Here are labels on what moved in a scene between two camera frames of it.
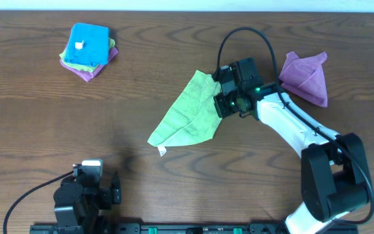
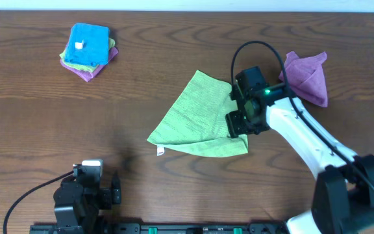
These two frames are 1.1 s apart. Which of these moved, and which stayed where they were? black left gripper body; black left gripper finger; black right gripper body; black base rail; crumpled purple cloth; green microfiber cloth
Moved: green microfiber cloth; black right gripper body
Stayed: black left gripper finger; black base rail; crumpled purple cloth; black left gripper body
